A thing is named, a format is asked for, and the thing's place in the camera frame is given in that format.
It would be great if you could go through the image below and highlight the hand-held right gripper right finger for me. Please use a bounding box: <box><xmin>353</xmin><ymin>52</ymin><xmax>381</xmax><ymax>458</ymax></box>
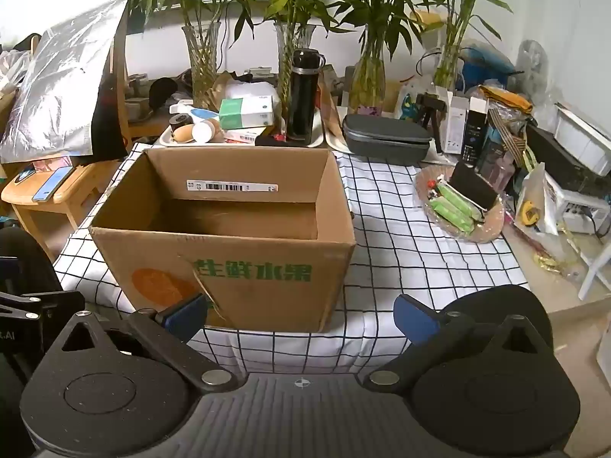
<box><xmin>363</xmin><ymin>293</ymin><xmax>555</xmax><ymax>391</ymax></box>

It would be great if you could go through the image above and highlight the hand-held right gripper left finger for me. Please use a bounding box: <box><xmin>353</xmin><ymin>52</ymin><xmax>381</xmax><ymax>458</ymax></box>
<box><xmin>45</xmin><ymin>293</ymin><xmax>239</xmax><ymax>393</ymax></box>

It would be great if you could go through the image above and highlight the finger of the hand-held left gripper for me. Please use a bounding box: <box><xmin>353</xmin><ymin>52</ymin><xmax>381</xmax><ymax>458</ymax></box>
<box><xmin>0</xmin><ymin>290</ymin><xmax>86</xmax><ymax>337</ymax></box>

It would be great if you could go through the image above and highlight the brown cardboard box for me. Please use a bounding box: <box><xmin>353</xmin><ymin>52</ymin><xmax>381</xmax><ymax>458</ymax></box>
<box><xmin>89</xmin><ymin>147</ymin><xmax>357</xmax><ymax>334</ymax></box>

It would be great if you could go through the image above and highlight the white black checked tablecloth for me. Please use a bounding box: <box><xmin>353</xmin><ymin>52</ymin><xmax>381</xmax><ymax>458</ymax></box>
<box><xmin>52</xmin><ymin>140</ymin><xmax>532</xmax><ymax>377</ymax></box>

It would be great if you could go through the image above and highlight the green snack packet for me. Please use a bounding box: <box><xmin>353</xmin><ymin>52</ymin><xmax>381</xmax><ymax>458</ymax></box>
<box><xmin>444</xmin><ymin>184</ymin><xmax>484</xmax><ymax>218</ymax></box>
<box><xmin>436</xmin><ymin>191</ymin><xmax>478</xmax><ymax>225</ymax></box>
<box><xmin>428</xmin><ymin>198</ymin><xmax>471</xmax><ymax>232</ymax></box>

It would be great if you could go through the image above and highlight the wooden stool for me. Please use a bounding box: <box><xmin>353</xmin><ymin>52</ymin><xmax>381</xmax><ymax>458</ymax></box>
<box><xmin>1</xmin><ymin>157</ymin><xmax>126</xmax><ymax>255</ymax></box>

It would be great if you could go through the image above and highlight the glass plate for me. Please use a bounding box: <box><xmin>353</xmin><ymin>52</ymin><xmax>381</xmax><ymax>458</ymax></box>
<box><xmin>414</xmin><ymin>166</ymin><xmax>506</xmax><ymax>243</ymax></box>

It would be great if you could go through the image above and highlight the blue smartphone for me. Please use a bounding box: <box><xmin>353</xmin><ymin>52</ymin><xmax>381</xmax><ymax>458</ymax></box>
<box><xmin>32</xmin><ymin>167</ymin><xmax>75</xmax><ymax>202</ymax></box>

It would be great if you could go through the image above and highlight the black pouch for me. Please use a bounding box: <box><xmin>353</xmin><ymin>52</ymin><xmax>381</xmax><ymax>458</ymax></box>
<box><xmin>450</xmin><ymin>161</ymin><xmax>500</xmax><ymax>211</ymax></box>

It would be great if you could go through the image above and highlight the clear plastic bag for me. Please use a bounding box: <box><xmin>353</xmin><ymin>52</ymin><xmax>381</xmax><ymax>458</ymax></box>
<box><xmin>518</xmin><ymin>164</ymin><xmax>560</xmax><ymax>235</ymax></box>

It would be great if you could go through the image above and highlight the cream plastic tray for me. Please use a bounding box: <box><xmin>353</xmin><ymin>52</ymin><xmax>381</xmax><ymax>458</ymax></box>
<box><xmin>159</xmin><ymin>121</ymin><xmax>326</xmax><ymax>150</ymax></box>

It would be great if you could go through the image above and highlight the grey zip case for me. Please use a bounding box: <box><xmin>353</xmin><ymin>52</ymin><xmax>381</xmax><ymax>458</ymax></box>
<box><xmin>342</xmin><ymin>114</ymin><xmax>433</xmax><ymax>157</ymax></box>

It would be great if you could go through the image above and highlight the pink white barcode box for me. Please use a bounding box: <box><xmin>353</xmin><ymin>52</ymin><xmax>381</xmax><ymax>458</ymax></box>
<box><xmin>223</xmin><ymin>126</ymin><xmax>269</xmax><ymax>144</ymax></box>

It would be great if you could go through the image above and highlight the black carton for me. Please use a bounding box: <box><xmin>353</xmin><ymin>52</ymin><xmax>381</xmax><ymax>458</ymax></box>
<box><xmin>462</xmin><ymin>109</ymin><xmax>488</xmax><ymax>163</ymax></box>

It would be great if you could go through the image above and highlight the white appliance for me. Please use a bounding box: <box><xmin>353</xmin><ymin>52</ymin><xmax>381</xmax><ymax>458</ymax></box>
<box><xmin>544</xmin><ymin>172</ymin><xmax>611</xmax><ymax>235</ymax></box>

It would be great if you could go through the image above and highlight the white carton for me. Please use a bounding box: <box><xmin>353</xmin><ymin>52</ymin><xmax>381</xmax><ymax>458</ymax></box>
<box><xmin>444</xmin><ymin>92</ymin><xmax>471</xmax><ymax>154</ymax></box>

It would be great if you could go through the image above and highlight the white blue spray bottle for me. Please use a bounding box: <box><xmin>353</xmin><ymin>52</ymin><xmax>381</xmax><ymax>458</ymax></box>
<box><xmin>169</xmin><ymin>100</ymin><xmax>221</xmax><ymax>124</ymax></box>

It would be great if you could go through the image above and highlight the small black tripod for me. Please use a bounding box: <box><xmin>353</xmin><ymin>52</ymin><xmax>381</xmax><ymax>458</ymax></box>
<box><xmin>416</xmin><ymin>93</ymin><xmax>448</xmax><ymax>153</ymax></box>

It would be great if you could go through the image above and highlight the green white tissue pack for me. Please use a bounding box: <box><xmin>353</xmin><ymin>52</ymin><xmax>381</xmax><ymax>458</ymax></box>
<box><xmin>218</xmin><ymin>94</ymin><xmax>276</xmax><ymax>131</ymax></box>

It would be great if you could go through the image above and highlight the black storage box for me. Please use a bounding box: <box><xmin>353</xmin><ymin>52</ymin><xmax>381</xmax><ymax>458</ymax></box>
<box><xmin>525</xmin><ymin>124</ymin><xmax>611</xmax><ymax>197</ymax></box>

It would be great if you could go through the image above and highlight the silver foil bag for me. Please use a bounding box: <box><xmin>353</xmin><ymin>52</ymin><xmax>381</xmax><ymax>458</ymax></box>
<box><xmin>0</xmin><ymin>0</ymin><xmax>131</xmax><ymax>165</ymax></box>

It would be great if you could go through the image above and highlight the black round object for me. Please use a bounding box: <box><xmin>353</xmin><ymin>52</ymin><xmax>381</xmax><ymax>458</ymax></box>
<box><xmin>149</xmin><ymin>77</ymin><xmax>178</xmax><ymax>108</ymax></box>

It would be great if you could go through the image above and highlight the black thermos bottle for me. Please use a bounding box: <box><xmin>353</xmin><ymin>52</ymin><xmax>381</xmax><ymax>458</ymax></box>
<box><xmin>285</xmin><ymin>49</ymin><xmax>327</xmax><ymax>147</ymax></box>

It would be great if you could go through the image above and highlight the glass vase with lucky bamboo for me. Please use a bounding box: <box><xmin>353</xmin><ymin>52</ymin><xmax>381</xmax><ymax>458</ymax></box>
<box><xmin>253</xmin><ymin>0</ymin><xmax>335</xmax><ymax>122</ymax></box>
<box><xmin>325</xmin><ymin>0</ymin><xmax>425</xmax><ymax>116</ymax></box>
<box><xmin>411</xmin><ymin>0</ymin><xmax>540</xmax><ymax>92</ymax></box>
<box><xmin>131</xmin><ymin>0</ymin><xmax>254</xmax><ymax>111</ymax></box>

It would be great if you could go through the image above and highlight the white plastic tray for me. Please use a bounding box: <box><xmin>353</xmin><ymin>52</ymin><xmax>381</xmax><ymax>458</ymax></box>
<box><xmin>554</xmin><ymin>102</ymin><xmax>611</xmax><ymax>177</ymax></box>

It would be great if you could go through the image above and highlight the white fan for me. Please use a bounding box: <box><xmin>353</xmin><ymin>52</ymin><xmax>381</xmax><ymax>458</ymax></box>
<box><xmin>518</xmin><ymin>40</ymin><xmax>551</xmax><ymax>102</ymax></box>

